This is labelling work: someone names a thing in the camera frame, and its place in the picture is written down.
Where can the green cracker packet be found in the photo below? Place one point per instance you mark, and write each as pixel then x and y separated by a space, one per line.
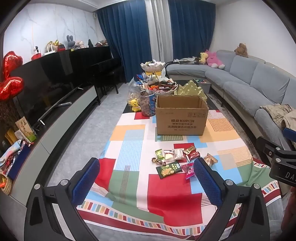
pixel 169 169

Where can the blue curtain left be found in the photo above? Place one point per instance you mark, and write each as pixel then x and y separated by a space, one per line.
pixel 126 29

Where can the brown twisted candy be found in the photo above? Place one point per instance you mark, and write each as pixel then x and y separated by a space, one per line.
pixel 158 161

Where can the brown cardboard box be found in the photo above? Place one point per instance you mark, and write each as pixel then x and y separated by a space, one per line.
pixel 183 115

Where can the white sheer curtain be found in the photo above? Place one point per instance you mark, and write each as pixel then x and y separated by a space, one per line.
pixel 160 36

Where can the dark red snack packet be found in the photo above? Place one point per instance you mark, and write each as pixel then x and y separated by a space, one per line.
pixel 192 155

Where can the clear bag of nuts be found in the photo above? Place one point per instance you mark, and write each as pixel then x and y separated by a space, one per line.
pixel 135 87

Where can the small green candy packet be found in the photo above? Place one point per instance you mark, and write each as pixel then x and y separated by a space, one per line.
pixel 159 154

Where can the gold mountain lid tin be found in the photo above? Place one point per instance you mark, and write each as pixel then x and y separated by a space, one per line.
pixel 192 89

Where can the grey tv cabinet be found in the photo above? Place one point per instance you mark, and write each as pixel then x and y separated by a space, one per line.
pixel 41 161

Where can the blue curtain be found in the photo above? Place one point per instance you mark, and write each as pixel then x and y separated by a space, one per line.
pixel 126 29
pixel 192 27

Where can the pink plush toy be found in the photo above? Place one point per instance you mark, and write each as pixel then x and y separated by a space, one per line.
pixel 213 61

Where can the grey storage bin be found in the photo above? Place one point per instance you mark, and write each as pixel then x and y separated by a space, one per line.
pixel 204 84

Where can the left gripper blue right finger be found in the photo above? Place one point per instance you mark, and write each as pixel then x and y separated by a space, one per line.
pixel 211 182

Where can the yellow bear figurine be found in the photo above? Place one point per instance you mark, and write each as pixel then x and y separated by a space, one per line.
pixel 134 105

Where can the blue curtain right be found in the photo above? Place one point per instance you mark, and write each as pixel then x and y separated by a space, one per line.
pixel 192 27

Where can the red heart balloon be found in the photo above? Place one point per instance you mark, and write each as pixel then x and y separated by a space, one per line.
pixel 11 85

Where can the snoopy figurine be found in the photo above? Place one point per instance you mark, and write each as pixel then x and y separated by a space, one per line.
pixel 36 53

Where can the brown teddy bear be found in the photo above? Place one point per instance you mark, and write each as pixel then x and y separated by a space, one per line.
pixel 241 50

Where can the person's right hand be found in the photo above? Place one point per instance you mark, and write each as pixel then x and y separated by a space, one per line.
pixel 289 211

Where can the red hawthorn snack packet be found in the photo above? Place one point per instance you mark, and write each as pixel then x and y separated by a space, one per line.
pixel 189 170

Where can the grey bunny plush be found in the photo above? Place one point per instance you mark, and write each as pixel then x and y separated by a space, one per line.
pixel 70 41

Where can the gold foil packet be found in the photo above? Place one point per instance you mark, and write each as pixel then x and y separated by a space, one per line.
pixel 189 150

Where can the yellow plush toy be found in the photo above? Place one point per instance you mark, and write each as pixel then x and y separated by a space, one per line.
pixel 203 58

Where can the clear jar of chocolates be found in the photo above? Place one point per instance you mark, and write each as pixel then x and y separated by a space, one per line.
pixel 147 102

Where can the two tier snack tray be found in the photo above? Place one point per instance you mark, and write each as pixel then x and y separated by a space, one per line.
pixel 154 78

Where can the clear packet yellow cake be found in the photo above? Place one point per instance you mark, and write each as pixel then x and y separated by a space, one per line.
pixel 169 155

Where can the grey sectional sofa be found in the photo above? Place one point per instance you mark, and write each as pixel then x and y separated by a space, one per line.
pixel 247 85

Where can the beige blanket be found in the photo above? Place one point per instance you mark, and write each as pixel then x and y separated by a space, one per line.
pixel 283 115

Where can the black piano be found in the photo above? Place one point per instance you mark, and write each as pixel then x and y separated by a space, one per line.
pixel 96 66

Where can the gold fortune biscuits bag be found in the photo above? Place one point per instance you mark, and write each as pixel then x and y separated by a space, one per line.
pixel 210 160

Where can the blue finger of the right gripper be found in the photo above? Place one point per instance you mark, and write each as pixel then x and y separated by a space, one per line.
pixel 289 134

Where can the colourful patterned tablecloth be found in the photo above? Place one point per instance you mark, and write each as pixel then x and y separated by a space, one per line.
pixel 135 194

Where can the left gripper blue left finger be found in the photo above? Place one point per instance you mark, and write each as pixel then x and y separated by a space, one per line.
pixel 82 181

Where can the white pastry packet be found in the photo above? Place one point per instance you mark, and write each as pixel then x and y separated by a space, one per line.
pixel 178 154

